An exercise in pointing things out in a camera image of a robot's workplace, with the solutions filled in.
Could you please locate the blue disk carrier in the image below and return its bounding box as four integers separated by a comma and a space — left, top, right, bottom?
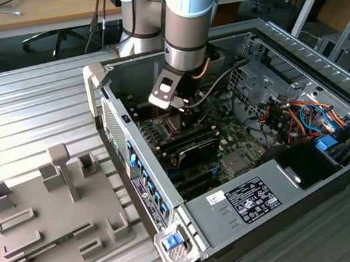
313, 133, 340, 161

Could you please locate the black plastic duct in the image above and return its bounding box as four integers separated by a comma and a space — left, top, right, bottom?
257, 134, 347, 199

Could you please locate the metal CPU socket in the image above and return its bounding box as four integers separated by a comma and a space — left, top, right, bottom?
153, 104, 206, 142

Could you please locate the blue case latch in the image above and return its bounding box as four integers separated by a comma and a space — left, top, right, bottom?
162, 233, 183, 251

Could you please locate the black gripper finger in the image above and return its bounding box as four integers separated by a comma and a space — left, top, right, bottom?
168, 95, 193, 117

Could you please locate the grey power supply unit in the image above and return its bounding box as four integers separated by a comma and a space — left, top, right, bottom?
178, 154, 312, 253

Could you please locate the green motherboard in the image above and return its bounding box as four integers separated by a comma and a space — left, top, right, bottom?
130, 81, 273, 208

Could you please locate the grey metal drive cage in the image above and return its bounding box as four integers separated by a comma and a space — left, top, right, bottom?
222, 52, 295, 125

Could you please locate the coloured power wire bundle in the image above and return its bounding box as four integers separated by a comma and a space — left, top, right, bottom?
256, 88, 350, 152

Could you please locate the black graphics card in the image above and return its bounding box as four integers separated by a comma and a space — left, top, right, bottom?
172, 136, 224, 172

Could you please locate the grey-brown parts rack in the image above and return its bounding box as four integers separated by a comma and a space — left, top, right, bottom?
0, 133, 142, 262

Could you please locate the grey open PC case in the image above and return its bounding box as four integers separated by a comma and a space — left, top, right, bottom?
78, 3, 350, 262

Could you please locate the green RAM stick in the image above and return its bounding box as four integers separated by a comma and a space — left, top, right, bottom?
21, 230, 82, 262

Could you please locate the black office chair base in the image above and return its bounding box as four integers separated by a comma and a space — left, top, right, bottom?
21, 23, 90, 65

